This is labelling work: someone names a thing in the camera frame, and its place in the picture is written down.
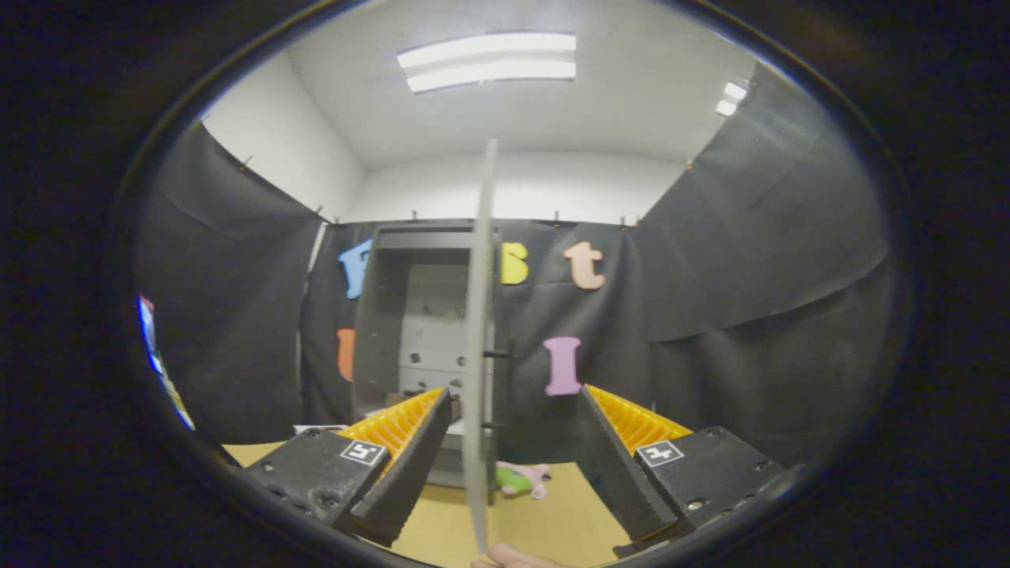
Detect green and pink plush toy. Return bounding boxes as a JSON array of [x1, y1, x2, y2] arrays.
[[495, 461, 552, 500]]

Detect black backdrop cloth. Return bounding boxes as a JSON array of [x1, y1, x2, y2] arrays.
[[130, 59, 896, 466]]

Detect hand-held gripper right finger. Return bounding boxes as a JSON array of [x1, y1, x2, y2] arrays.
[[574, 383, 791, 554]]

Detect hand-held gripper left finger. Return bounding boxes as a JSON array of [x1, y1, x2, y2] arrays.
[[240, 386, 455, 548]]

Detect large ceiling light panel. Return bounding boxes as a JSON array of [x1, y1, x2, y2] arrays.
[[396, 32, 578, 95]]

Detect grey shoe cabinet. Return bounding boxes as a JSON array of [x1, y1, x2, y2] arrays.
[[352, 222, 496, 491]]

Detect small ceiling light panel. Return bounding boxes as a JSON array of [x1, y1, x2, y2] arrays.
[[715, 80, 749, 118]]

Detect white shoe cabinet door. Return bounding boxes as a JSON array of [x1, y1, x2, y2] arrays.
[[463, 138, 519, 555]]

